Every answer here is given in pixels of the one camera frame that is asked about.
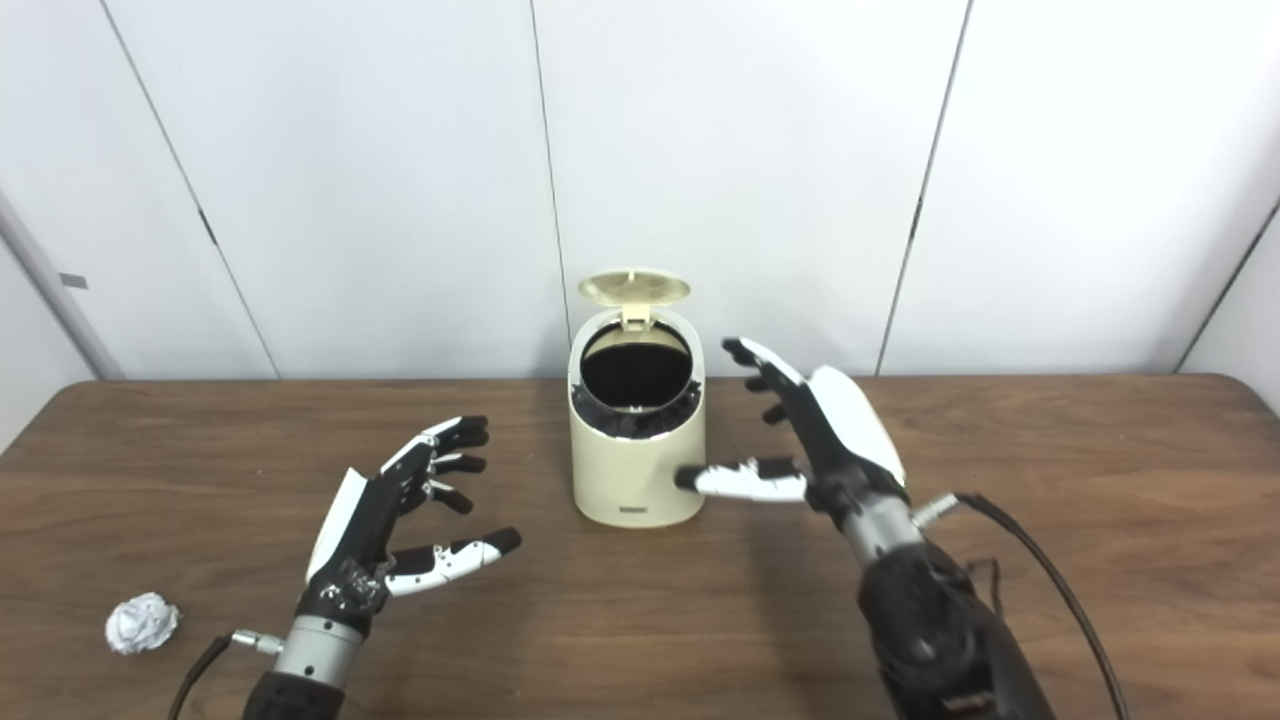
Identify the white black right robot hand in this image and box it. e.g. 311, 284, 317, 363
675, 337, 913, 531

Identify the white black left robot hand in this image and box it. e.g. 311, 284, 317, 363
296, 415, 522, 639

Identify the cream-colored bin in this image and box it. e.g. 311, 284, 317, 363
568, 308, 707, 529

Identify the white paper ball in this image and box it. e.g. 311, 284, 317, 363
105, 592, 182, 657

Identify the round cream bin lid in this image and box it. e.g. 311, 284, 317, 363
577, 268, 692, 329

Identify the black bin liner bag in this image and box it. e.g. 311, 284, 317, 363
572, 325, 703, 441

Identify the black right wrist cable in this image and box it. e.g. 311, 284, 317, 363
910, 492, 1131, 720

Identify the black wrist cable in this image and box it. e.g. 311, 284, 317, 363
165, 628, 286, 720
910, 492, 1131, 720

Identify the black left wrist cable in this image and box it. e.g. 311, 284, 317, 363
165, 628, 286, 720

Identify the grey wall corner strip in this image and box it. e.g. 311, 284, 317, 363
0, 190, 126, 381

